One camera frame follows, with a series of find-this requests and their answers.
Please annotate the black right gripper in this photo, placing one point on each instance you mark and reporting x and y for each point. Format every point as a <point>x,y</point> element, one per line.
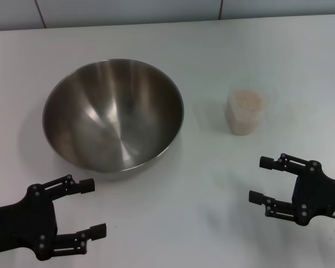
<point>318,195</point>

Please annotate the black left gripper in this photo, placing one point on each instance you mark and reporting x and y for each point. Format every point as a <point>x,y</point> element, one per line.
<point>30,220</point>

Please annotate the clear plastic cup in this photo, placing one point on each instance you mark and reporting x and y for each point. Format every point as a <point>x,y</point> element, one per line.
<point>244,123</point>

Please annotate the white rice grains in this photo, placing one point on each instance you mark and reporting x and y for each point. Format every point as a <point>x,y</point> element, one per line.
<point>247,102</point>

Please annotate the stainless steel mixing bowl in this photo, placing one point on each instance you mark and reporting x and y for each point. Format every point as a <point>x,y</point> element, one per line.
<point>114,117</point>

